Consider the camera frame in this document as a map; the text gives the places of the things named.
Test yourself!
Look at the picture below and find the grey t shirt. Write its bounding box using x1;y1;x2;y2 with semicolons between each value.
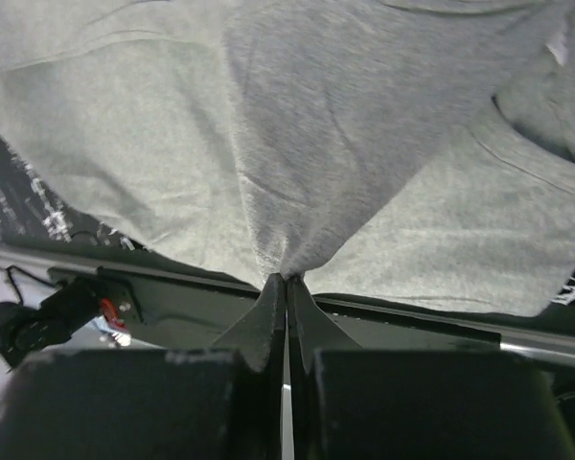
0;1;575;316

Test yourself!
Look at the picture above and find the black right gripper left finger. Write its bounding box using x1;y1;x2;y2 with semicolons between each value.
0;275;286;459

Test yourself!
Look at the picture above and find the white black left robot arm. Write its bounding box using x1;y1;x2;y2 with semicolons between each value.
0;278;104;379

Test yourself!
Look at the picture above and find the aluminium frame rail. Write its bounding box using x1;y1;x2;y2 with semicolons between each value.
0;241;575;368

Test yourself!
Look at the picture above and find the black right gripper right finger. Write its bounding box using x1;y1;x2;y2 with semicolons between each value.
287;278;575;459

